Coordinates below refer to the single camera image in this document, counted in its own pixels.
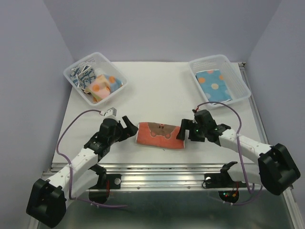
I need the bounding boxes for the small patterned towels in basket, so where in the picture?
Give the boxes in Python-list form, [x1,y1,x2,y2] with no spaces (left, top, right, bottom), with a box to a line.
[70,65,97,91]

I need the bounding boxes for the aluminium mounting rail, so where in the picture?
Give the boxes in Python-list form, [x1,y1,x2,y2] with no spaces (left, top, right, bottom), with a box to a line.
[42,163,294,193]

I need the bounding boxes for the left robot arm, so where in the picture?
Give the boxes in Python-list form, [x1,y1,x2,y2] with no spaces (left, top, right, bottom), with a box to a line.
[26,116,138,228]

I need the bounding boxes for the pastel orange dot towel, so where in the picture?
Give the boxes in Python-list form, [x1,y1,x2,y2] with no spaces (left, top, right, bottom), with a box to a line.
[84,74,123,103]

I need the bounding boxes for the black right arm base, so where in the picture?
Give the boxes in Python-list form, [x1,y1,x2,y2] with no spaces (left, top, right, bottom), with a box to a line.
[202,173,246,189]

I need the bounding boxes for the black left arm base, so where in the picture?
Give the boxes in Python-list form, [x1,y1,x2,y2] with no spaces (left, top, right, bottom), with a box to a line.
[90,174,122,190]

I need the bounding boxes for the white basket with towels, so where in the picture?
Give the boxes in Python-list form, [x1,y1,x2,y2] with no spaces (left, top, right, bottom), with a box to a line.
[63,52,129,106]

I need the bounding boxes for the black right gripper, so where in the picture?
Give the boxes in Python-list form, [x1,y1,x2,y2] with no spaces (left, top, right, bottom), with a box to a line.
[175,119,206,142]

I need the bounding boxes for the white empty plastic basket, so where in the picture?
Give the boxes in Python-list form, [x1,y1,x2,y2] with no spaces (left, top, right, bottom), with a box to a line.
[188,54,251,109]

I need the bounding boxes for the light blue polka dot towel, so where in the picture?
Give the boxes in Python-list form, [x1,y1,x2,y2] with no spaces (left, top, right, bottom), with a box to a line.
[195,70,232,102]

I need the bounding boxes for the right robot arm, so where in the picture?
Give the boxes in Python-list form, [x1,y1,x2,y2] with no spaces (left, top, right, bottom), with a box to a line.
[176,110,301,196]

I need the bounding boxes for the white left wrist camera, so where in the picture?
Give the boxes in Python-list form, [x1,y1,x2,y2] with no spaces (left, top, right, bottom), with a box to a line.
[103,107,117,119]

